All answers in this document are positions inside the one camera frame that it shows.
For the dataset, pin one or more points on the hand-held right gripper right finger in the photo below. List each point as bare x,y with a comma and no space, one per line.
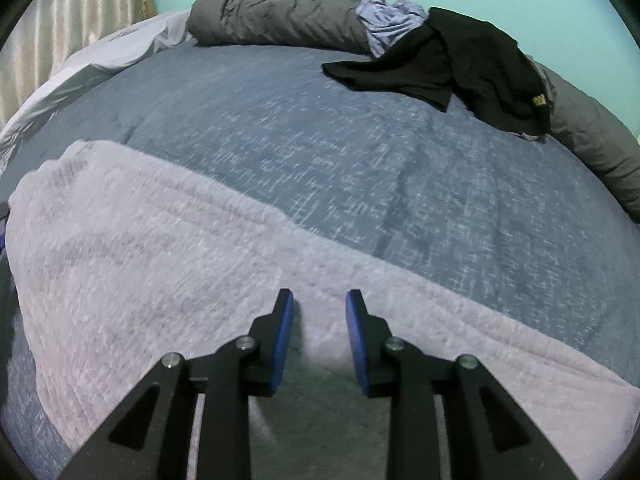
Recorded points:
357,345

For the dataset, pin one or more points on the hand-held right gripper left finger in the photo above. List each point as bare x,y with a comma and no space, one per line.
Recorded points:
281,345

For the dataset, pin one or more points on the grey knit sweater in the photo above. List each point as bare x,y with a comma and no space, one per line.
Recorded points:
150,260

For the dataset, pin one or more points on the bed with blue-grey sheet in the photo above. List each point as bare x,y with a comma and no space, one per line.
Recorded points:
300,150

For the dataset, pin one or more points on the black garment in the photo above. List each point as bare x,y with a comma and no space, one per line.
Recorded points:
450,65

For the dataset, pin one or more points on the lavender garment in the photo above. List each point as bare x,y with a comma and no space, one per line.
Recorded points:
390,25

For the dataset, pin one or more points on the dark grey rolled duvet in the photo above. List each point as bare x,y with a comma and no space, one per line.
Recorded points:
275,15

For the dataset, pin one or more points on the light grey satin sheet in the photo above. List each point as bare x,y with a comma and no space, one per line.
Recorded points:
100,55

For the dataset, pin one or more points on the striped beige curtain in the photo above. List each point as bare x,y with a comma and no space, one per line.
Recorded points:
65,20

